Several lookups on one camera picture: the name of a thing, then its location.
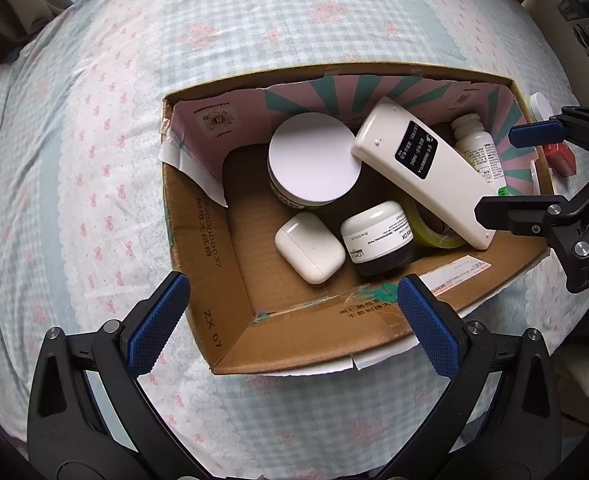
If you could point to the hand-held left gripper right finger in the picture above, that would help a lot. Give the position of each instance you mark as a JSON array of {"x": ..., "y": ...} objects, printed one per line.
[{"x": 429, "y": 327}]

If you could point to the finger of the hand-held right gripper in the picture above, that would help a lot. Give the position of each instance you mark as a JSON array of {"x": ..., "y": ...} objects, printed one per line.
[
  {"x": 534, "y": 132},
  {"x": 524, "y": 215}
]

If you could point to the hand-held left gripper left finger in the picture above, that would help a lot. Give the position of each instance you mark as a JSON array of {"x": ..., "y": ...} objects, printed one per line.
[{"x": 157, "y": 327}]

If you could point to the white plastic bottle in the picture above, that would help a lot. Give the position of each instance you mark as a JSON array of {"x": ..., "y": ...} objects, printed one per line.
[{"x": 479, "y": 155}]

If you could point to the clear tape roll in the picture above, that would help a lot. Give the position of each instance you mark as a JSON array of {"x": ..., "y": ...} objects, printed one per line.
[{"x": 424, "y": 232}]

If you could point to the small black white jar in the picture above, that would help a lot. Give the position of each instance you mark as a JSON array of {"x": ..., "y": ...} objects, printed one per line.
[{"x": 374, "y": 240}]

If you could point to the cardboard box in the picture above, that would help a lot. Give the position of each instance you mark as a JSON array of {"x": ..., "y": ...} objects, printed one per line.
[{"x": 259, "y": 260}]

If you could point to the white remote control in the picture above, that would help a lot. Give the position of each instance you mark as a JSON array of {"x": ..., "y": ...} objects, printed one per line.
[{"x": 399, "y": 145}]

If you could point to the white earbuds case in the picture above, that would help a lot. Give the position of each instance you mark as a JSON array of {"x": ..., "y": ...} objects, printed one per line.
[{"x": 309, "y": 247}]

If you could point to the large white lid jar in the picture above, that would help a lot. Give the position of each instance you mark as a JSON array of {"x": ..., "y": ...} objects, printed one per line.
[{"x": 314, "y": 160}]

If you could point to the red carton box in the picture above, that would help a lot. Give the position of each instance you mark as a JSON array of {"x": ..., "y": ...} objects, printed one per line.
[{"x": 562, "y": 159}]

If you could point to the checkered floral bed sheet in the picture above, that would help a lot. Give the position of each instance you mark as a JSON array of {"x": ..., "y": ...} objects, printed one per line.
[{"x": 99, "y": 185}]

